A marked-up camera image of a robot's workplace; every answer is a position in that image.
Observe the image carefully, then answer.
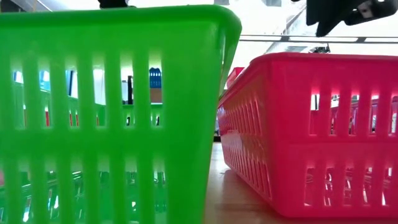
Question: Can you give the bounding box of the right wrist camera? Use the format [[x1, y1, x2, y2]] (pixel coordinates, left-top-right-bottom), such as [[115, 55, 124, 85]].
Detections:
[[343, 0, 398, 27]]

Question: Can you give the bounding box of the black ceiling spotlight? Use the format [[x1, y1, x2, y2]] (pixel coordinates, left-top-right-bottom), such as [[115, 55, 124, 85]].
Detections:
[[308, 44, 331, 54]]

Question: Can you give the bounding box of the green plastic basket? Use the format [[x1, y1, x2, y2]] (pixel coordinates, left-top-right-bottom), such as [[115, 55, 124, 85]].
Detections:
[[0, 4, 243, 224]]

